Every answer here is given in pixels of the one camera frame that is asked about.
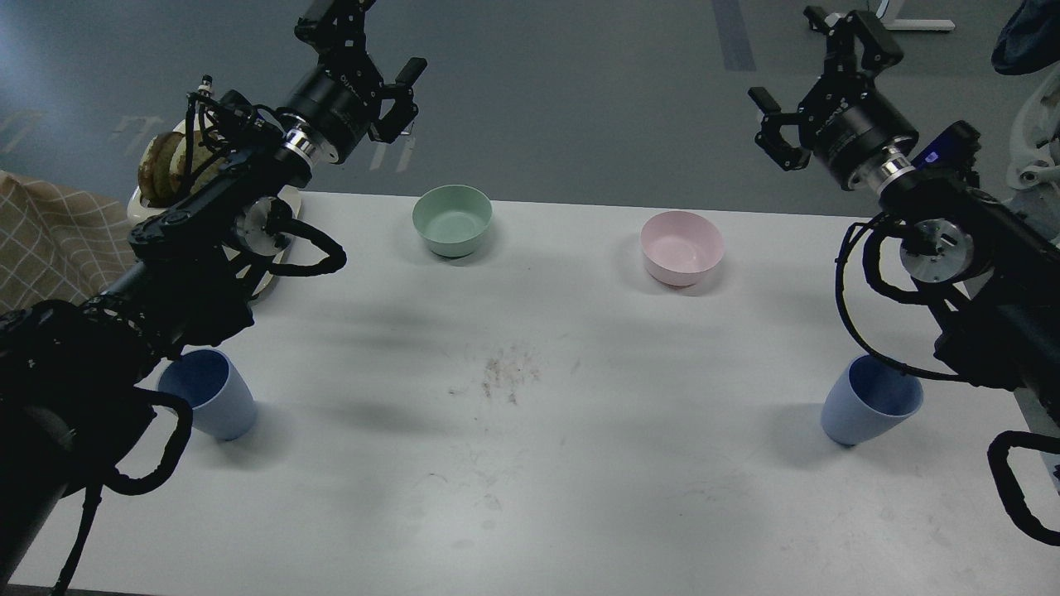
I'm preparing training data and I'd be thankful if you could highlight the beige checkered cloth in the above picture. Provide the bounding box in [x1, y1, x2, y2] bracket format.
[1, 172, 135, 313]

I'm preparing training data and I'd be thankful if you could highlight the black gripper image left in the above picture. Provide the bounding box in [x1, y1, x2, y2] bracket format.
[282, 1, 428, 165]

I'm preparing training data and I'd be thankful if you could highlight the green bowl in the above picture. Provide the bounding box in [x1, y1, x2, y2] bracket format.
[412, 185, 494, 259]

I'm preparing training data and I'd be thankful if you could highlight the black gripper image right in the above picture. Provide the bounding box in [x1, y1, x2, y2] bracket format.
[747, 7, 918, 191]

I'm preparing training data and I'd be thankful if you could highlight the blue cup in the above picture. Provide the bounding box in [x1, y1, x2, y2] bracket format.
[819, 354, 924, 446]
[157, 348, 258, 441]

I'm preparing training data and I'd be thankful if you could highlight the cream toaster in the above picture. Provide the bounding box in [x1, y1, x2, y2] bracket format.
[127, 119, 304, 304]

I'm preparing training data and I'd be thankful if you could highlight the white chair base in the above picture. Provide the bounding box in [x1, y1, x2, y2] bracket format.
[1005, 74, 1059, 191]

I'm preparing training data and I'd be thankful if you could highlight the toast slice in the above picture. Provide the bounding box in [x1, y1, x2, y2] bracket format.
[137, 132, 183, 208]
[169, 132, 226, 199]

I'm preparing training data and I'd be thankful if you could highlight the white desk base bar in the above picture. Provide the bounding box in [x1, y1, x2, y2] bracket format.
[883, 18, 956, 33]

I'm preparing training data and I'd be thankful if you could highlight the dark blue chair fabric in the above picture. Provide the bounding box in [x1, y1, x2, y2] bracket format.
[990, 1, 1059, 75]

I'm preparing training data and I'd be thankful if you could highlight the pink bowl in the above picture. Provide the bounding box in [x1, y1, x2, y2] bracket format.
[638, 210, 726, 287]

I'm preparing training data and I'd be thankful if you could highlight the toast slice left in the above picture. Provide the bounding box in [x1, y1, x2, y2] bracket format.
[137, 132, 183, 208]

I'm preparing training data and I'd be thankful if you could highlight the toast slice right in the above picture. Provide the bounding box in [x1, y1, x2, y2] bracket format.
[169, 132, 226, 199]

